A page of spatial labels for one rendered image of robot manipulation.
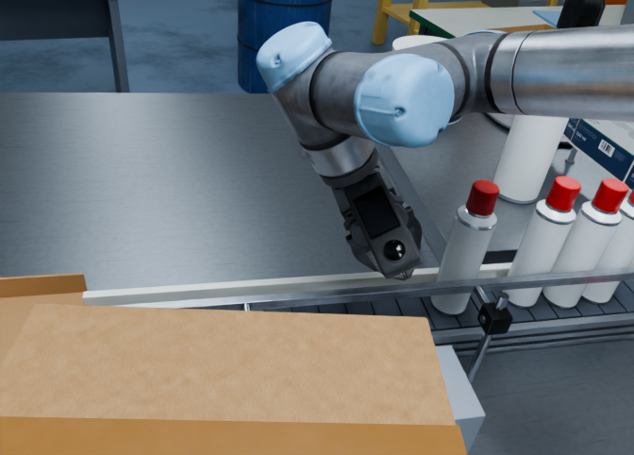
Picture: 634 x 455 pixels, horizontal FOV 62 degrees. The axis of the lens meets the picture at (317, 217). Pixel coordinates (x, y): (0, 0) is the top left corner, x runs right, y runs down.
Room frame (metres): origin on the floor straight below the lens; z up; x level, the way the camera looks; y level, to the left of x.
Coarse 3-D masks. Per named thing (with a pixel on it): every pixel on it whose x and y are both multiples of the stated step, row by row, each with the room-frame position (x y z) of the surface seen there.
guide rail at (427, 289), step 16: (576, 272) 0.56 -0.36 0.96; (592, 272) 0.57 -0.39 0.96; (608, 272) 0.57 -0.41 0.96; (624, 272) 0.57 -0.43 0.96; (352, 288) 0.48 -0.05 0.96; (368, 288) 0.49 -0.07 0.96; (384, 288) 0.49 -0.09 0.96; (400, 288) 0.49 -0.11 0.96; (416, 288) 0.50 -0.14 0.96; (432, 288) 0.50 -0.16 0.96; (448, 288) 0.51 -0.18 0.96; (464, 288) 0.51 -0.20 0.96; (496, 288) 0.52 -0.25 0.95; (512, 288) 0.53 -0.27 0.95; (128, 304) 0.42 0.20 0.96; (144, 304) 0.42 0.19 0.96; (160, 304) 0.42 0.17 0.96; (176, 304) 0.43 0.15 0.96; (192, 304) 0.43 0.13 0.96; (208, 304) 0.43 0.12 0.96; (224, 304) 0.43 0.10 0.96; (240, 304) 0.44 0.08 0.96; (256, 304) 0.44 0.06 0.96; (272, 304) 0.45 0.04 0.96; (288, 304) 0.45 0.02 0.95; (304, 304) 0.46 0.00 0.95; (320, 304) 0.46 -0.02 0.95
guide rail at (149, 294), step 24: (504, 264) 0.62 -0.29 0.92; (144, 288) 0.49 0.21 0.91; (168, 288) 0.50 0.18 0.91; (192, 288) 0.50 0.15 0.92; (216, 288) 0.51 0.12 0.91; (240, 288) 0.51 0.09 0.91; (264, 288) 0.52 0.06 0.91; (288, 288) 0.53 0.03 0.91; (312, 288) 0.54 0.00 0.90; (336, 288) 0.55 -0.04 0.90
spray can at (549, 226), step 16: (560, 176) 0.61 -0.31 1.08; (560, 192) 0.58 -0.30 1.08; (576, 192) 0.58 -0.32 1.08; (544, 208) 0.58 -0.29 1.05; (560, 208) 0.57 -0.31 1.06; (528, 224) 0.60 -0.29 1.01; (544, 224) 0.57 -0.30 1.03; (560, 224) 0.57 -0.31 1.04; (528, 240) 0.58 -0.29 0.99; (544, 240) 0.57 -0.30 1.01; (560, 240) 0.57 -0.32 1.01; (528, 256) 0.57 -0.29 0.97; (544, 256) 0.57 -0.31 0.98; (512, 272) 0.59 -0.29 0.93; (528, 272) 0.57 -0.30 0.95; (544, 272) 0.57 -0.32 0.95; (528, 288) 0.57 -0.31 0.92; (512, 304) 0.57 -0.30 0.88; (528, 304) 0.57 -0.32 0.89
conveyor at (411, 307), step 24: (624, 288) 0.64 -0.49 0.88; (312, 312) 0.51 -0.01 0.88; (336, 312) 0.52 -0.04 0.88; (360, 312) 0.52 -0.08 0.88; (384, 312) 0.53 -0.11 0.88; (408, 312) 0.53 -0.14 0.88; (432, 312) 0.54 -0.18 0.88; (528, 312) 0.56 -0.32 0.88; (552, 312) 0.56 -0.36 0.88; (576, 312) 0.57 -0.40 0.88; (600, 312) 0.58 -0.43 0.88; (624, 312) 0.58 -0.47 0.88
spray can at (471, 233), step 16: (480, 192) 0.55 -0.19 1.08; (496, 192) 0.55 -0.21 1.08; (464, 208) 0.56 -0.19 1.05; (480, 208) 0.54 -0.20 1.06; (464, 224) 0.54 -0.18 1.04; (480, 224) 0.54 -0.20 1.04; (448, 240) 0.56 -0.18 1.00; (464, 240) 0.54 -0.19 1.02; (480, 240) 0.53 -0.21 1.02; (448, 256) 0.55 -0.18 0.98; (464, 256) 0.53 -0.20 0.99; (480, 256) 0.54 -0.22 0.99; (448, 272) 0.54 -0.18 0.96; (464, 272) 0.53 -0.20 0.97; (432, 304) 0.55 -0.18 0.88; (448, 304) 0.53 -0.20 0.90; (464, 304) 0.54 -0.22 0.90
